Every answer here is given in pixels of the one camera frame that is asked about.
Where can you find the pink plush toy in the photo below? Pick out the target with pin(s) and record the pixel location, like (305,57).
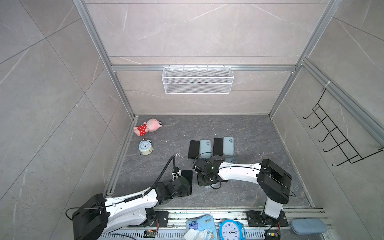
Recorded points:
(151,125)

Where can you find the black wire hook rack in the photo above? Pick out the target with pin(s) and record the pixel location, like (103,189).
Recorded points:
(333,132)

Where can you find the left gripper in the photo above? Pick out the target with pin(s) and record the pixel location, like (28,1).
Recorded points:
(186,193)

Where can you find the blue alarm clock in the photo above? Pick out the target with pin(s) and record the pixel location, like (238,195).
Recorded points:
(232,230)

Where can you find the blue tissue pack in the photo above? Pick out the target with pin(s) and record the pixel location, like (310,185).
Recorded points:
(201,228)

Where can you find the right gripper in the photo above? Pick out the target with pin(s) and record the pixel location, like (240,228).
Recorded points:
(200,183)

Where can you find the small cream alarm clock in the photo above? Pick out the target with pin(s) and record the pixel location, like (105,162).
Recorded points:
(145,147)

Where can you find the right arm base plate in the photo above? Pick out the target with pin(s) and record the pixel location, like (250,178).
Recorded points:
(261,219)

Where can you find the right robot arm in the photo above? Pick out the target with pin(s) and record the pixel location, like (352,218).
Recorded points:
(273,180)

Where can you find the light case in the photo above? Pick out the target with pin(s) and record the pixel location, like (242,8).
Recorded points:
(231,160)
(228,146)
(205,149)

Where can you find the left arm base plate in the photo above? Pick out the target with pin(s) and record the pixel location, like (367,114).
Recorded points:
(156,218)

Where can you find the phone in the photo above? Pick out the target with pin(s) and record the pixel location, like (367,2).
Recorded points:
(188,175)
(218,149)
(194,149)

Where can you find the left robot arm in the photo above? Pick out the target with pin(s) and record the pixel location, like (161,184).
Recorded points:
(100,215)

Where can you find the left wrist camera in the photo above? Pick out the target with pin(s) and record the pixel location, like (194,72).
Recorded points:
(176,173)

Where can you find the white wire mesh basket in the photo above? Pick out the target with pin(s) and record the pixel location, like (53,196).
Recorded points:
(197,80)

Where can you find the grey blue pouch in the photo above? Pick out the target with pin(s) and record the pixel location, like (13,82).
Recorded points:
(308,226)

